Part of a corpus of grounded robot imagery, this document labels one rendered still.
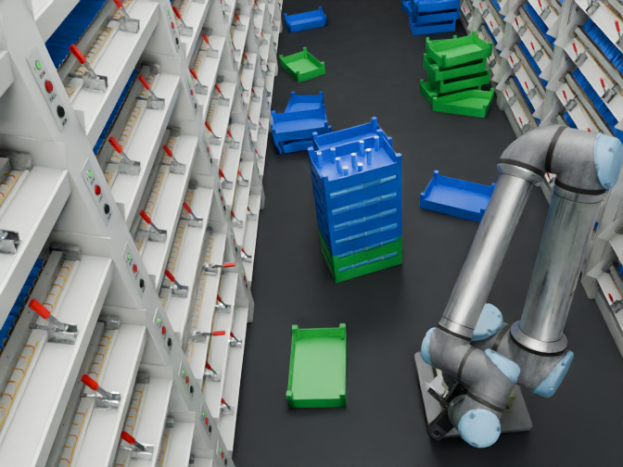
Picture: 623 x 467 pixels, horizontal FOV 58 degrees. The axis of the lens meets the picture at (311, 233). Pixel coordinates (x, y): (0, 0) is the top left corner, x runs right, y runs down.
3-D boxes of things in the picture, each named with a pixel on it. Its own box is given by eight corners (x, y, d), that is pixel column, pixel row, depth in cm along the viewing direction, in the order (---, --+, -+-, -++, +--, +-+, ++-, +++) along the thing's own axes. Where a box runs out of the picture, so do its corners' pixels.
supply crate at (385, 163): (381, 145, 222) (381, 128, 217) (401, 173, 208) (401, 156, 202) (309, 164, 218) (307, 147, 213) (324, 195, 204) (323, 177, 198)
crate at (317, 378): (294, 337, 218) (291, 324, 212) (347, 335, 215) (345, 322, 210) (288, 408, 196) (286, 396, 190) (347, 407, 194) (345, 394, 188)
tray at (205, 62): (224, 47, 221) (227, 13, 211) (202, 132, 176) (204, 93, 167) (171, 38, 218) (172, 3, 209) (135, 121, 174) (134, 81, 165)
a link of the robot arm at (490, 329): (463, 328, 184) (464, 289, 173) (513, 350, 174) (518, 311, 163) (438, 359, 176) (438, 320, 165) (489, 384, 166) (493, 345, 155)
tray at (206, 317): (225, 243, 196) (227, 222, 189) (199, 397, 151) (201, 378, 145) (167, 235, 193) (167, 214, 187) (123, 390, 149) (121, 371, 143)
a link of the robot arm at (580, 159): (509, 359, 174) (569, 119, 141) (566, 385, 164) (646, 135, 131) (488, 383, 163) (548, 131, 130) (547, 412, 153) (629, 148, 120)
